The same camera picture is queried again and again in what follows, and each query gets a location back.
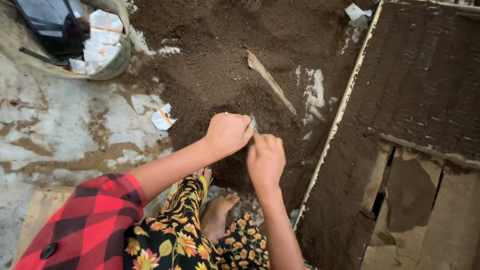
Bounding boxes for small clear plastic packet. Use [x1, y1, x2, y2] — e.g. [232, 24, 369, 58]
[224, 112, 260, 133]

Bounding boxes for red black checked shirt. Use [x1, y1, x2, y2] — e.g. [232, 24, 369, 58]
[14, 173, 148, 270]

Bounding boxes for person's bare foot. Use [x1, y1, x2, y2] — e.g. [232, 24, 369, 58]
[200, 194, 241, 245]

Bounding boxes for grey round metal basin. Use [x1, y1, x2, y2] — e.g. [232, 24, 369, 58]
[0, 0, 132, 81]

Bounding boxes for flat wooden stick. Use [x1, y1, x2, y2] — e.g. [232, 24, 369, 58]
[247, 50, 297, 116]

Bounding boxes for soil-covered wooden tray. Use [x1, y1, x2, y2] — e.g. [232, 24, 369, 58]
[292, 0, 480, 270]

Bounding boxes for crumpled white orange-striped wrapper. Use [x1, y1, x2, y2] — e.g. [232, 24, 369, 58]
[151, 103, 178, 131]

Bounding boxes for person's left hand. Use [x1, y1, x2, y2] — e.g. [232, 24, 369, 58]
[205, 113, 256, 160]

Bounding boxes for black floral trousers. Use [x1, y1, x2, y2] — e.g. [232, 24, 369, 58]
[123, 175, 271, 270]

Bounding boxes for white packet with orange stripe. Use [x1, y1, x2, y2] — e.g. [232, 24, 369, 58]
[69, 9, 125, 76]

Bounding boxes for black plastic sheet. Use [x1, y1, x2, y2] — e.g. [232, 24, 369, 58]
[13, 0, 91, 65]

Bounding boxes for heap of brown soil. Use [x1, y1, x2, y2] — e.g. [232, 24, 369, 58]
[127, 0, 379, 218]

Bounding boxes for person's right hand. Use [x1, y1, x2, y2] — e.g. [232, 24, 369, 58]
[246, 133, 286, 191]

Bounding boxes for torn white paper scrap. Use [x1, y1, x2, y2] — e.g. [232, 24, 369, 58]
[344, 3, 373, 31]

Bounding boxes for wooden plank seat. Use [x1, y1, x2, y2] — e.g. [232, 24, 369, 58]
[10, 187, 76, 270]

